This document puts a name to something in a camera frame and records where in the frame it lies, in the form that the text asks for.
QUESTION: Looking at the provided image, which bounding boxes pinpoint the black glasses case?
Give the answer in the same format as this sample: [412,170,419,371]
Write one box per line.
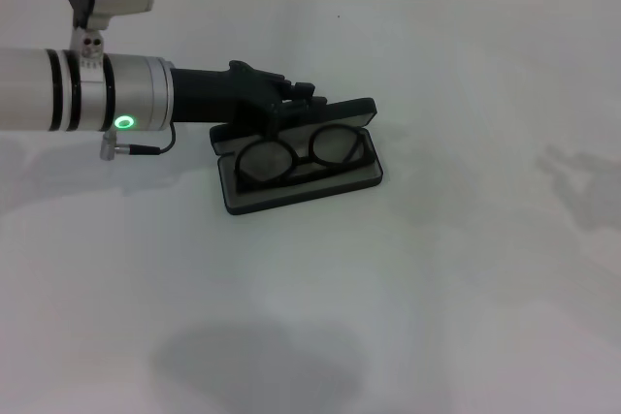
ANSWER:
[209,96,385,217]

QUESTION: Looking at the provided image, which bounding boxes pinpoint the black glasses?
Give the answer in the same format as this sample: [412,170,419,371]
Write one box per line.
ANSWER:
[234,123,371,195]

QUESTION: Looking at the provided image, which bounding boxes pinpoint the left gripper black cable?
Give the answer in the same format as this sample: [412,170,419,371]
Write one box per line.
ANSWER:
[99,120,178,162]

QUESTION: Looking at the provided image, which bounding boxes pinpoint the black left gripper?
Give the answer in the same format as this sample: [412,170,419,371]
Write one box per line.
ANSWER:
[169,60,332,137]

